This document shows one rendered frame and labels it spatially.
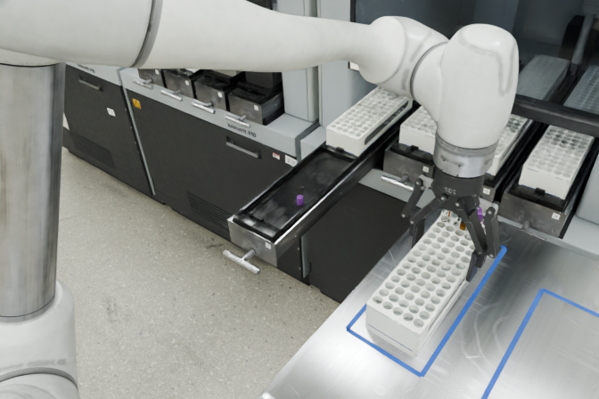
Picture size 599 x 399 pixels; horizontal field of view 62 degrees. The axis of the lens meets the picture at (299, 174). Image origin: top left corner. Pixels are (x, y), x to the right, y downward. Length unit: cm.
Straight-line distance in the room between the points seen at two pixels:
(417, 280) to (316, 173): 45
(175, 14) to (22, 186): 33
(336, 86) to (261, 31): 94
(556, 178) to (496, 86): 54
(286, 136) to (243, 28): 104
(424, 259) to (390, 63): 36
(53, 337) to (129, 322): 122
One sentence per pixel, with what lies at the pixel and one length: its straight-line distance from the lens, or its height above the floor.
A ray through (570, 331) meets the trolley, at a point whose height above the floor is 82.
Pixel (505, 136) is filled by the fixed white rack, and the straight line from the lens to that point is 131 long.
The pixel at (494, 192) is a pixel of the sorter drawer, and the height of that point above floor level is 80.
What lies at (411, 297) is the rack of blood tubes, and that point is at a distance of 87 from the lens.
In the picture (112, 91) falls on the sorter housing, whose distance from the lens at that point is 217.
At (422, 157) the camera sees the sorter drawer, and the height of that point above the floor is 82.
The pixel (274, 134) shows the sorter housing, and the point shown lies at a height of 72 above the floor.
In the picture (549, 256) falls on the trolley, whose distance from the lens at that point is 108.
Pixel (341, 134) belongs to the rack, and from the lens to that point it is 126.
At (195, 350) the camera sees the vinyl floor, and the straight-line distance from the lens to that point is 190.
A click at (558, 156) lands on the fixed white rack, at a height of 86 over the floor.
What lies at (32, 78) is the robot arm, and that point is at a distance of 62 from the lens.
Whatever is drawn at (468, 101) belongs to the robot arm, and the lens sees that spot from 70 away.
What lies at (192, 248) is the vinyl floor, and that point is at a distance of 223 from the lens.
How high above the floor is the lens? 155
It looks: 37 degrees down
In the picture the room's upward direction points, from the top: 3 degrees counter-clockwise
